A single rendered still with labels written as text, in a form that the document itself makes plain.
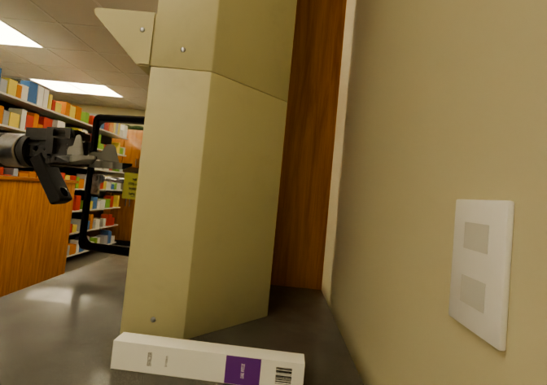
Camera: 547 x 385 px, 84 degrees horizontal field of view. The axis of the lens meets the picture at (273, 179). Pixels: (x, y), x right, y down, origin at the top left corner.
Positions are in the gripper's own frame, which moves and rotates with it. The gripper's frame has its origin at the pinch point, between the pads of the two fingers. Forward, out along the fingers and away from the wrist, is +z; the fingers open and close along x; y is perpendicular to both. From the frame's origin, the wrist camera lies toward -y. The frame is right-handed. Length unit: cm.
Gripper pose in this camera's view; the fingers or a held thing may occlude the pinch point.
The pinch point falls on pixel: (116, 165)
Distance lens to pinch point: 76.6
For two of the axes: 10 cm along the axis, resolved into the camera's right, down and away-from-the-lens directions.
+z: 10.0, 0.5, -0.2
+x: 0.1, 0.5, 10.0
